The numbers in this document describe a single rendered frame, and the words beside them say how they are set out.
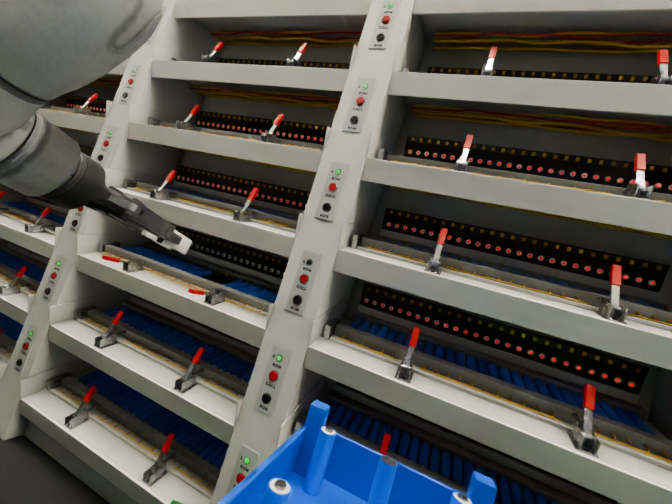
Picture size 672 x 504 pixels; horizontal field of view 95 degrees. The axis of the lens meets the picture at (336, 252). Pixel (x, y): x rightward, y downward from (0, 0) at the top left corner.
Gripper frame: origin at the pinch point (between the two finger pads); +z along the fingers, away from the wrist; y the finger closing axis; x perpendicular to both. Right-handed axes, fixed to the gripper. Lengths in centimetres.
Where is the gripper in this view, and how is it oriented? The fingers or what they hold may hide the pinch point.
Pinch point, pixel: (168, 238)
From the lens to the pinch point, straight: 65.6
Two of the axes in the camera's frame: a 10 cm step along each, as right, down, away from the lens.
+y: -9.1, -2.4, 3.4
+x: -3.5, 8.9, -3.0
